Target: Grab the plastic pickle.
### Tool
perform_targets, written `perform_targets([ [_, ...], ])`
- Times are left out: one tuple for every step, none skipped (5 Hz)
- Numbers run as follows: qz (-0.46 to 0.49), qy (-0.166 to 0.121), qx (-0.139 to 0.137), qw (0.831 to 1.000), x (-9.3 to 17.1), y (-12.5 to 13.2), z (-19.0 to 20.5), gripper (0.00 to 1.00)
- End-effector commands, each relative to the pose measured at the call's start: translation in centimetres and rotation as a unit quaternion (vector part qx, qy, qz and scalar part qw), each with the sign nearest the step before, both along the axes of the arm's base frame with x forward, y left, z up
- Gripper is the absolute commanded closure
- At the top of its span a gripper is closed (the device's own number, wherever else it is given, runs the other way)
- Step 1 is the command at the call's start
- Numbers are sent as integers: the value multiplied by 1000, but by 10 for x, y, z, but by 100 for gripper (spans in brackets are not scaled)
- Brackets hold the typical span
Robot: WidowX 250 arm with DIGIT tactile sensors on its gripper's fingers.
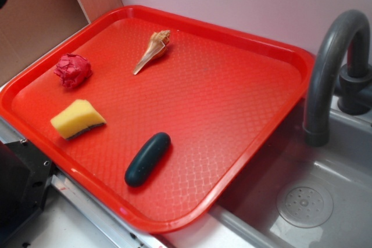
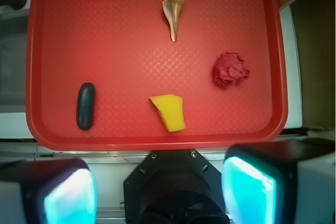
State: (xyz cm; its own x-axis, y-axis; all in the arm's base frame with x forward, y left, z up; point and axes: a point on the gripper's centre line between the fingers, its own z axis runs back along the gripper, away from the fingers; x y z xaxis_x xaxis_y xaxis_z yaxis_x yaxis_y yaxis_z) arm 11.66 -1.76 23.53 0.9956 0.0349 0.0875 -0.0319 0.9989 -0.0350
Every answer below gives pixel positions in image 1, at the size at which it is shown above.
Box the red plastic tray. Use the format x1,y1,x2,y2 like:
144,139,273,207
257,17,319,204
1,6,314,233

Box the dark green plastic pickle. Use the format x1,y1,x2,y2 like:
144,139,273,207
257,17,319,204
124,132,171,188

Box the yellow sponge with grey pad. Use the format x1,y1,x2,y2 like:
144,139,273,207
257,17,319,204
50,99,106,140

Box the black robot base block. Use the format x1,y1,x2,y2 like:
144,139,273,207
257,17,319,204
1,141,55,247

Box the tan spiral seashell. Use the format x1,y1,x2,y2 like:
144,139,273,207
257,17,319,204
133,30,171,75

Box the brown cardboard panel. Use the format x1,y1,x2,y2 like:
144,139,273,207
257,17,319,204
1,0,122,84

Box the grey plastic sink basin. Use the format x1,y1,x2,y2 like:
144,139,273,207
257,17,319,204
165,105,371,247

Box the grey curved toy faucet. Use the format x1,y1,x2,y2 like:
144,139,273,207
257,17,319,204
303,10,371,146

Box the crumpled red paper ball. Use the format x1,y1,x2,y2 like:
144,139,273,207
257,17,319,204
53,53,92,89

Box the silver aluminium rail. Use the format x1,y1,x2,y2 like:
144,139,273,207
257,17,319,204
0,117,166,248

